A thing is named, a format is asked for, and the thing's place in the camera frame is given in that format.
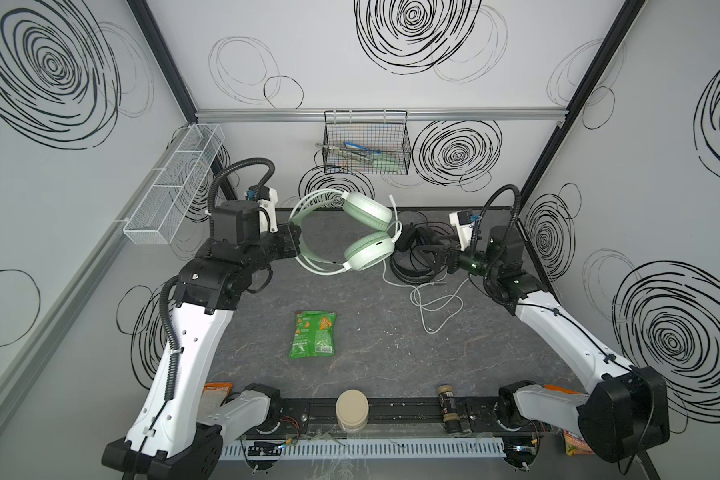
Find mint green headphone cable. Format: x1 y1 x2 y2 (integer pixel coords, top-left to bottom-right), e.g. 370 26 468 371
380 194 470 335

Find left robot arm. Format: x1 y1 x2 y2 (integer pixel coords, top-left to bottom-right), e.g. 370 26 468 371
102 157 301 479

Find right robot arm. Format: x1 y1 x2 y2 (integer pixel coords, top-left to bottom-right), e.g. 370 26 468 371
440 202 670 463

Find black blue headphones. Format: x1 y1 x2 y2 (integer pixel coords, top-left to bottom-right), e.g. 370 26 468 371
389 223 457 286

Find green chips bag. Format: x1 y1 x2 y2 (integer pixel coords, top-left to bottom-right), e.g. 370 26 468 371
289 311 337 359

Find white mesh shelf basket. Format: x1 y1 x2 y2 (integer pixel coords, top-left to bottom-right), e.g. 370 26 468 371
123 123 225 245

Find blue tool in basket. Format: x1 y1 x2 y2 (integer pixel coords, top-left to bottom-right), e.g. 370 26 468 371
344 142 376 156

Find green spatula in basket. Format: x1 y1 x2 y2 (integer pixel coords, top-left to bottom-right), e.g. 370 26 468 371
317 144 405 174

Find orange snack packet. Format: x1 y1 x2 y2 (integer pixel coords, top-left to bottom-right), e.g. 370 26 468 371
197 382 234 421

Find small brown bottle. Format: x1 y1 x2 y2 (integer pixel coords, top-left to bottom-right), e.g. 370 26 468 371
437 385 463 435

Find beige round lid jar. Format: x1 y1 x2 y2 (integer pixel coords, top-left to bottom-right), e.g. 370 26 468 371
335 389 369 433

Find colourful candy bag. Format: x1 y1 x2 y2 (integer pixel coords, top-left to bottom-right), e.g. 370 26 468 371
563 430 594 457

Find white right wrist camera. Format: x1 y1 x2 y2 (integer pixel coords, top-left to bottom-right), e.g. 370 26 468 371
448 210 475 251

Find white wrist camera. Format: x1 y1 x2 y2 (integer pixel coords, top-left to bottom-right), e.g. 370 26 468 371
246 185 278 233
448 210 475 251

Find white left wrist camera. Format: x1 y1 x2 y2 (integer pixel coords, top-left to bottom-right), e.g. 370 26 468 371
246 185 278 233

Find black wire basket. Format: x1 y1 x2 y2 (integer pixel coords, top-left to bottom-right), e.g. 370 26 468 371
319 109 412 176

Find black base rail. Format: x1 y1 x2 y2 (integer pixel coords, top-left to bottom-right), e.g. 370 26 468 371
245 396 555 439

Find white cable duct strip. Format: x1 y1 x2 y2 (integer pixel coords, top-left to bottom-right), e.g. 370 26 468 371
220 437 506 461

